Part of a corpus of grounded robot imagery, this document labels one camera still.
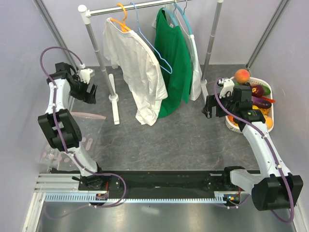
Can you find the orange toy fruit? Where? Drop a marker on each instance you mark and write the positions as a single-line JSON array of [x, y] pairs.
[[231, 119]]

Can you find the dark red mangosteen toy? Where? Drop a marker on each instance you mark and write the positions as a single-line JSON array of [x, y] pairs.
[[257, 91]]

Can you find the orange hanger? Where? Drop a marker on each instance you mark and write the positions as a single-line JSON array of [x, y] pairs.
[[123, 26]]

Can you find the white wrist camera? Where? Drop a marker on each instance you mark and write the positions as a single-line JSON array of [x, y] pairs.
[[227, 87], [85, 73]]

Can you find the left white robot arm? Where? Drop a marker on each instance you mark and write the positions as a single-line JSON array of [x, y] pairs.
[[59, 84]]

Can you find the white t-shirt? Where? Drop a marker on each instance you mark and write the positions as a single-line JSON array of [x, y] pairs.
[[140, 67]]

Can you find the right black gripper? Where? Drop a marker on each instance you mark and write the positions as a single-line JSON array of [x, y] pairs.
[[211, 101]]

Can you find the slotted cable duct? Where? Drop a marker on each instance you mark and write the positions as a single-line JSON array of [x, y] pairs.
[[99, 198]]

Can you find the left aluminium frame post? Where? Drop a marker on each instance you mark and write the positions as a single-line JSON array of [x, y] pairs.
[[50, 22]]

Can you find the peach toy fruit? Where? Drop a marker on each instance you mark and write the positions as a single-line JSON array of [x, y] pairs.
[[242, 76]]

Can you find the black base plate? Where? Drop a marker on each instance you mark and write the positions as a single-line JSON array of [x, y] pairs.
[[159, 184]]

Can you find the light blue wire hanger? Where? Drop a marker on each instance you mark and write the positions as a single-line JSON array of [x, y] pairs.
[[149, 43]]

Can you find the white tank top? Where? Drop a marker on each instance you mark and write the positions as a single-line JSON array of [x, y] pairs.
[[195, 90]]

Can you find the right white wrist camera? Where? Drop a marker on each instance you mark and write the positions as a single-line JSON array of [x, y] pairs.
[[227, 87]]

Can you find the silver clothes rack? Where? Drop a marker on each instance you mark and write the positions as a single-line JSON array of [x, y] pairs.
[[86, 14]]

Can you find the green t-shirt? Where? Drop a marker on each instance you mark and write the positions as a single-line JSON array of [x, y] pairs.
[[175, 64]]

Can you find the purple eggplant toy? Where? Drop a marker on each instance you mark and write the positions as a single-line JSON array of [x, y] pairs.
[[261, 103]]

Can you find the right aluminium frame post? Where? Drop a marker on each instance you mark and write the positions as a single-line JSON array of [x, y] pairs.
[[267, 32]]

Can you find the clear pink-dotted zip bag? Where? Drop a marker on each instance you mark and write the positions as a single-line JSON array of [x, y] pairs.
[[79, 130]]

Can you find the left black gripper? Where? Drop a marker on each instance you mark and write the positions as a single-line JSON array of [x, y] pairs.
[[88, 97]]

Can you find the yellow-orange mango toy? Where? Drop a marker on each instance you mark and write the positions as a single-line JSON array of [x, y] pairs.
[[269, 122]]

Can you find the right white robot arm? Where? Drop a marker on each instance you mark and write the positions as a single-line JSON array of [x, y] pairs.
[[277, 187]]

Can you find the aluminium frame post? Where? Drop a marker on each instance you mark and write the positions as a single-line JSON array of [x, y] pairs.
[[50, 22], [267, 32]]

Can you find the red chili pepper toy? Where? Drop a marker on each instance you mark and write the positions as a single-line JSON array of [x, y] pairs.
[[268, 99]]

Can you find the teal padded hanger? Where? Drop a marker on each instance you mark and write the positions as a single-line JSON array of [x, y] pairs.
[[177, 17]]

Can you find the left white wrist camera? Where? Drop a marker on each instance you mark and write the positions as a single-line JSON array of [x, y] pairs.
[[85, 73]]

